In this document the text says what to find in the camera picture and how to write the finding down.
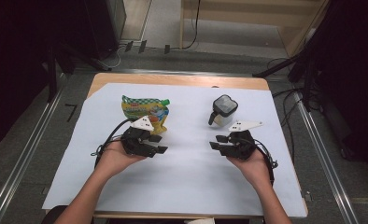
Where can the light wooden frame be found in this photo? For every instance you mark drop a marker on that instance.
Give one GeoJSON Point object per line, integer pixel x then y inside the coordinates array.
{"type": "Point", "coordinates": [181, 25]}

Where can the black tripod stand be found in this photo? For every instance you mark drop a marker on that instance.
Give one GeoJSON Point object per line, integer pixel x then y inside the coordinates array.
{"type": "Point", "coordinates": [306, 81]}

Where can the person's left hand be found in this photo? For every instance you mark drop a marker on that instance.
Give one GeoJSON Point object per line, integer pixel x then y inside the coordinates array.
{"type": "Point", "coordinates": [113, 158]}

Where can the dark cabinet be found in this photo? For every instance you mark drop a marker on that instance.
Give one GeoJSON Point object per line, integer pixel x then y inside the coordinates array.
{"type": "Point", "coordinates": [104, 25]}

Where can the black metal stand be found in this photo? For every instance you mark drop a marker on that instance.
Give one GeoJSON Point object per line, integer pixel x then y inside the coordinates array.
{"type": "Point", "coordinates": [52, 77]}

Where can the small black floor strip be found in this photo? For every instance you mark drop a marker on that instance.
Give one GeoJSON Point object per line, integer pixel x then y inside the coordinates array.
{"type": "Point", "coordinates": [167, 49]}
{"type": "Point", "coordinates": [142, 46]}

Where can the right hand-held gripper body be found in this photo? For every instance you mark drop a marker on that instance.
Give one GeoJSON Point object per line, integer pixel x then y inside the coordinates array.
{"type": "Point", "coordinates": [243, 143]}

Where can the white paper sheet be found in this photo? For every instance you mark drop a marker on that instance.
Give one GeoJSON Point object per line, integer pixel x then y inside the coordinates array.
{"type": "Point", "coordinates": [188, 174]}

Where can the black curtain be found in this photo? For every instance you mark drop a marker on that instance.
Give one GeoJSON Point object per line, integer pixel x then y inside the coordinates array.
{"type": "Point", "coordinates": [11, 62]}
{"type": "Point", "coordinates": [353, 62]}

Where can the yellow green checked refill pouch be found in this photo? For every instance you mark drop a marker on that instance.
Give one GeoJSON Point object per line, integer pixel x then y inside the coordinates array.
{"type": "Point", "coordinates": [141, 107]}

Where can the person's right hand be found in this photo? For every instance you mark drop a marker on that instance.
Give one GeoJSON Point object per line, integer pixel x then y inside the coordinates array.
{"type": "Point", "coordinates": [255, 169]}

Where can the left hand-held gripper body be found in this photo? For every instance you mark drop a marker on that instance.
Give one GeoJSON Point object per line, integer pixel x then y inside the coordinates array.
{"type": "Point", "coordinates": [135, 137]}

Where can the metal floor rail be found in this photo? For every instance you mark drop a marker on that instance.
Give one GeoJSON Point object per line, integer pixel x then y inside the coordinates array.
{"type": "Point", "coordinates": [328, 174]}
{"type": "Point", "coordinates": [17, 174]}
{"type": "Point", "coordinates": [172, 72]}

